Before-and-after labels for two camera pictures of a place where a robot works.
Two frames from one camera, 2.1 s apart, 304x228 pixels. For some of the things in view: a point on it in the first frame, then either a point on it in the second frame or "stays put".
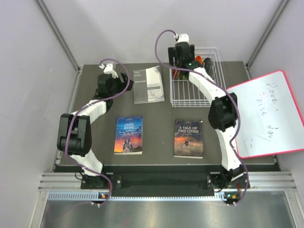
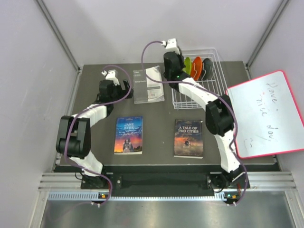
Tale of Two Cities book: [188, 140] stays put
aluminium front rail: [66, 186] stays put
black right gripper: [172, 54] to [181, 58]
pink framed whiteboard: [270, 122] stays put
